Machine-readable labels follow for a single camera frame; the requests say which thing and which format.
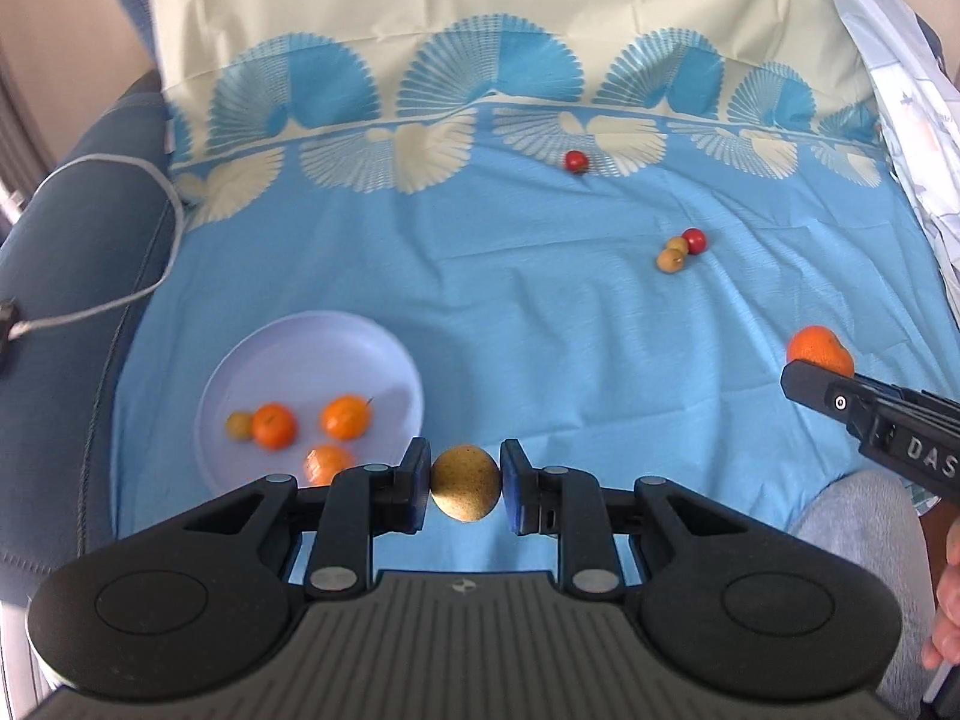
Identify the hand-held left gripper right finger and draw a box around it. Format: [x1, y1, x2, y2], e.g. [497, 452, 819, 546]
[500, 439, 757, 599]

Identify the white patterned cloth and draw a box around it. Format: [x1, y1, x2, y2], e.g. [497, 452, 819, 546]
[812, 0, 960, 286]

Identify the person's grey trouser leg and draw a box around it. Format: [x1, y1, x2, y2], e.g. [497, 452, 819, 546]
[793, 471, 960, 720]

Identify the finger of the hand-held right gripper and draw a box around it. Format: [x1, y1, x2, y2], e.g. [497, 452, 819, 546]
[780, 360, 875, 430]

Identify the person's right hand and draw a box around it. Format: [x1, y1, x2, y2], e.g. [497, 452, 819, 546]
[932, 538, 960, 668]

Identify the white charging cable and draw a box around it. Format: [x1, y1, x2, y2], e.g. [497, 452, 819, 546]
[0, 152, 186, 338]

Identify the small orange mandarin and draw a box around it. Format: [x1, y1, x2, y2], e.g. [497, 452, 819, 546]
[251, 403, 299, 452]
[304, 445, 357, 487]
[321, 394, 374, 442]

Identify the blue denim cushion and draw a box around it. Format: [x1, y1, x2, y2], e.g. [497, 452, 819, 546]
[112, 0, 164, 72]

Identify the plastic mandarin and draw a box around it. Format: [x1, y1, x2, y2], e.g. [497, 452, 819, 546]
[786, 325, 856, 380]

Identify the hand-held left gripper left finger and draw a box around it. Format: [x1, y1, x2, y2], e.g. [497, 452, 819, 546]
[180, 437, 434, 599]

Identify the blue fan-print blanket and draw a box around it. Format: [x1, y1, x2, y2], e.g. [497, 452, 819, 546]
[112, 0, 960, 563]

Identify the black smartphone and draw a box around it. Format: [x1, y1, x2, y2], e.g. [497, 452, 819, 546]
[0, 301, 23, 372]

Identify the pale blue round plate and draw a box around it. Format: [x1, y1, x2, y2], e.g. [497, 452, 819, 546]
[193, 311, 425, 500]

